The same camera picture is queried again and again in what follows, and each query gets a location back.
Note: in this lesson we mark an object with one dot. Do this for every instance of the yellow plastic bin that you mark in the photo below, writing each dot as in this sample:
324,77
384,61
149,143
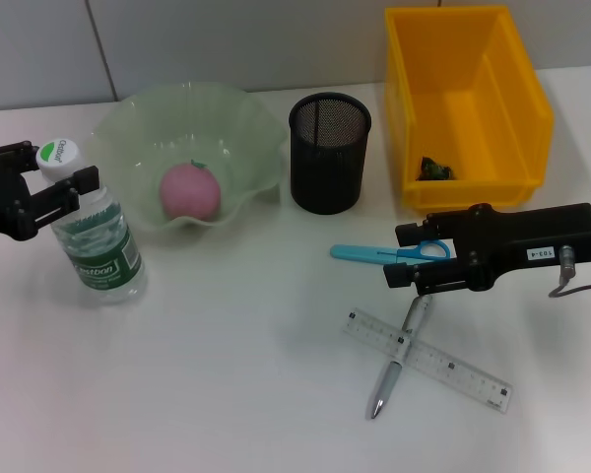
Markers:
473,98

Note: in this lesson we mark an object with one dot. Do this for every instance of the blue scissors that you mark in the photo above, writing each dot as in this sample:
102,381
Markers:
359,252

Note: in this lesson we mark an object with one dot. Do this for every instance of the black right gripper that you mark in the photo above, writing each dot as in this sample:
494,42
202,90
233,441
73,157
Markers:
522,236

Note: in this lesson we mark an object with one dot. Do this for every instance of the green wavy glass fruit bowl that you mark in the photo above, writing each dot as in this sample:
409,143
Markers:
236,148

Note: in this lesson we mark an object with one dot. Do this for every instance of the clear green-label water bottle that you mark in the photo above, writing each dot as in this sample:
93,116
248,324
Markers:
103,246

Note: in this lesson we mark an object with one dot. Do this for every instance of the green plastic wrapper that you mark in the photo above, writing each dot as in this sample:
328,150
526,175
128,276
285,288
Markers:
436,170

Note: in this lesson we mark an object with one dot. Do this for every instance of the clear plastic ruler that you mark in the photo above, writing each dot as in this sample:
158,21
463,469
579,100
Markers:
453,367

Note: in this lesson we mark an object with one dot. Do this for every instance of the silver ballpoint pen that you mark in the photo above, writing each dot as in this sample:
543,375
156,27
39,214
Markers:
386,386

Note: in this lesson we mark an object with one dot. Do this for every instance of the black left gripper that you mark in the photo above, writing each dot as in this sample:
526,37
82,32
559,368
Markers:
0,202

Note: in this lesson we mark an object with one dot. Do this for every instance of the black mesh pen holder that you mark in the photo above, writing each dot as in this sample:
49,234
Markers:
327,162

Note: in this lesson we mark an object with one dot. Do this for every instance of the pink toy peach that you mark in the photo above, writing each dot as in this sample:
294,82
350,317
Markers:
189,192

